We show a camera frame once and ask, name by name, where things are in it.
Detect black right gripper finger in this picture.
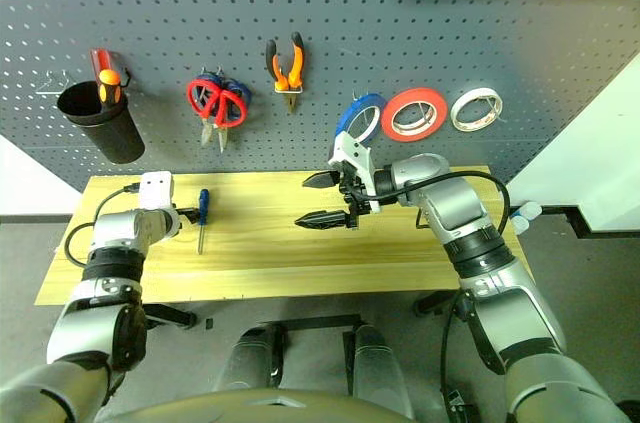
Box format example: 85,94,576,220
301,169,343,191
293,210,351,231

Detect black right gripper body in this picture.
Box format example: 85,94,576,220
338,165,374,231

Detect blue handled screwdriver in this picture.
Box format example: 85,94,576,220
196,187,212,256

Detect wide red tape roll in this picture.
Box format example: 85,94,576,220
380,86,449,144

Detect orange black needle-nose pliers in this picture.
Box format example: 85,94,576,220
264,31,307,115

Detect red handled scissors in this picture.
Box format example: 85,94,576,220
186,76,250,154

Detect blue tape roll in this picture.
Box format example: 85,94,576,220
335,91,388,147

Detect black table foot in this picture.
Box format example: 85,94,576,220
413,290,464,317
142,302,199,330

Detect black crossbar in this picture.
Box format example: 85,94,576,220
279,313,362,332

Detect black cup holder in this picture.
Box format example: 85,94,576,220
56,67,147,165

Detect white tape roll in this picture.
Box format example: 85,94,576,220
449,86,504,134

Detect grey rounded shape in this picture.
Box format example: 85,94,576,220
344,323,417,420
214,323,287,392

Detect plain white panel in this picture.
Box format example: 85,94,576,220
0,134,85,217

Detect small white plastic bottles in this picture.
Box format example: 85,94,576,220
511,200,544,232

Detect red transparent screwdriver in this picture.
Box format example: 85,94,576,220
89,47,114,82

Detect grey perforated pegboard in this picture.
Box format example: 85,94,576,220
0,0,640,193

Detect dark olive rounded dome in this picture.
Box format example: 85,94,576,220
94,389,401,423

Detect black connector block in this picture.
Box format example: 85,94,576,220
442,390,472,423

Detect white panel with black edge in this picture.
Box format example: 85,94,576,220
504,50,640,239

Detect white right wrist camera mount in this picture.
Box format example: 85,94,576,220
327,130,379,215

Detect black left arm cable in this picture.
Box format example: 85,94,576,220
63,183,142,268

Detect blue handled scissors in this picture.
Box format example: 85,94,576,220
197,70,254,110

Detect metal wire double hook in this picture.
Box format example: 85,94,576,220
35,70,72,95

